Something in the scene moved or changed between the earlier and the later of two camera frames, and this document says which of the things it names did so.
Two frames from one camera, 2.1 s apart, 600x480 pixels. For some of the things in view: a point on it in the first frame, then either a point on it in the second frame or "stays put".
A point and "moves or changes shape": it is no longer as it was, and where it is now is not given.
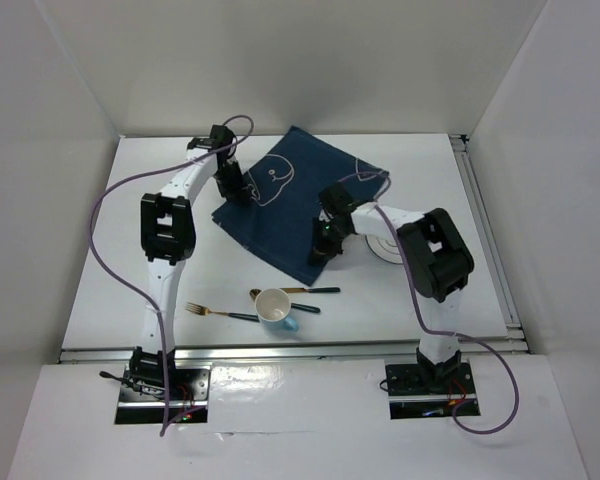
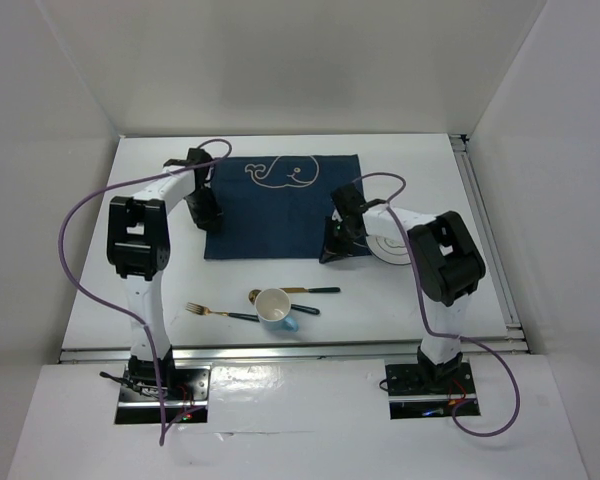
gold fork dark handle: x=196 y=309 stays put
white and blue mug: x=272 y=306 stays put
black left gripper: x=230 y=193 to x=211 y=214
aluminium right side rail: x=465 y=153 stays put
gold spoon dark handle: x=296 y=306 stays put
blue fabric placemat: x=280 y=217 moves or changes shape
